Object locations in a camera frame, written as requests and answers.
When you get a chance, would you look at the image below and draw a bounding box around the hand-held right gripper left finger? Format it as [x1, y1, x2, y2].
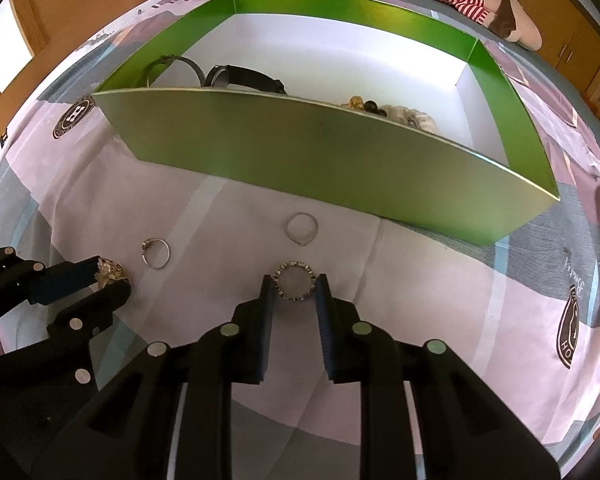
[45, 274, 277, 480]

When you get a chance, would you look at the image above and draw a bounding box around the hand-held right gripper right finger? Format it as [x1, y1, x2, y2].
[315, 272, 561, 480]

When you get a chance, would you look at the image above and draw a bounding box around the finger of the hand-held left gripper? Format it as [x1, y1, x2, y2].
[0, 247, 106, 333]
[45, 280, 132, 388]

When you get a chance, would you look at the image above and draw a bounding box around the rhinestone ring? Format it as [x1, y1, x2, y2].
[271, 260, 315, 302]

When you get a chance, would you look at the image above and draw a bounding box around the green cardboard box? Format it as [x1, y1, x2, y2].
[91, 0, 561, 248]

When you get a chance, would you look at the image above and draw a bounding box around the dark bead bracelet gold charm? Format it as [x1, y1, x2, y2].
[342, 95, 388, 117]

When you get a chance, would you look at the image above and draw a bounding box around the white wrist watch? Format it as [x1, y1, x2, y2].
[380, 104, 438, 135]

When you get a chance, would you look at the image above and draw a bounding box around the silver bangle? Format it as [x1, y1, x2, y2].
[142, 54, 206, 90]

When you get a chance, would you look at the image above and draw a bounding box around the black wrist watch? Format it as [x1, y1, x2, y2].
[203, 63, 288, 96]

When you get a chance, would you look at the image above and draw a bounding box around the wooden headboard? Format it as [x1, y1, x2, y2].
[0, 0, 156, 111]

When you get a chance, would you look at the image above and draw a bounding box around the silver ring with stone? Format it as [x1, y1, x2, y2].
[141, 238, 172, 271]

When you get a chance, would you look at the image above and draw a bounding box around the plain silver ring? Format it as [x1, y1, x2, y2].
[285, 212, 320, 247]

